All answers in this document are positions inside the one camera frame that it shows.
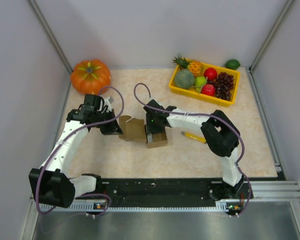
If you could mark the red apple at back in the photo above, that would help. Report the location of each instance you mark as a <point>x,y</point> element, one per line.
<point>210,73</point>

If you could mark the small pineapple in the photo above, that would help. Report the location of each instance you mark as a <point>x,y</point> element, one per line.
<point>192,65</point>

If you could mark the dark purple grape bunch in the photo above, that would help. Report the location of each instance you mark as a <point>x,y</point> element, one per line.
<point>223,84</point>

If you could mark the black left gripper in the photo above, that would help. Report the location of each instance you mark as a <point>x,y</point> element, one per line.
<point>113,128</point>

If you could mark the red apple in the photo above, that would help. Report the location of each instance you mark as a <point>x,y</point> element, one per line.
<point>210,73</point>
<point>209,90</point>

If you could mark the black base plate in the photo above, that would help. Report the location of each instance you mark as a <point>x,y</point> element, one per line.
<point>170,192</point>

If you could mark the red apple at front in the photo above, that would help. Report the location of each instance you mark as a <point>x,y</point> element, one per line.
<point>209,90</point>

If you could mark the brown cardboard express box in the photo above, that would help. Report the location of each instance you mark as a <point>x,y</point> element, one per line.
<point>134,130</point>

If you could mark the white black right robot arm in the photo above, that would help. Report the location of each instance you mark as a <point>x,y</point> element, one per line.
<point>221,136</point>

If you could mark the green netted melon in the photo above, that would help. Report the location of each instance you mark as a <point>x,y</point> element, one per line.
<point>184,79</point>

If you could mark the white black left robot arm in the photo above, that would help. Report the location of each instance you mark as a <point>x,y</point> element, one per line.
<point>50,183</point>

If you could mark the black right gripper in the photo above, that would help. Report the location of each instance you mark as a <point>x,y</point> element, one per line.
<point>151,130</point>

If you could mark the yellow utility knife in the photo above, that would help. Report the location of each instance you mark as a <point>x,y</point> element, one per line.
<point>194,137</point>

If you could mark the orange pumpkin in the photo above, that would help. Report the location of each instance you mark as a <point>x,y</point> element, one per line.
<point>90,76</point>

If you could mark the yellow plastic tray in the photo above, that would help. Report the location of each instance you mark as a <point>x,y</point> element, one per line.
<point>211,99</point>

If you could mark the green lime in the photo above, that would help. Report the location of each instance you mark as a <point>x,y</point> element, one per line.
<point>232,64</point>

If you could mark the green pear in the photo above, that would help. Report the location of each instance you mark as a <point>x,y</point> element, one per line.
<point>200,82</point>

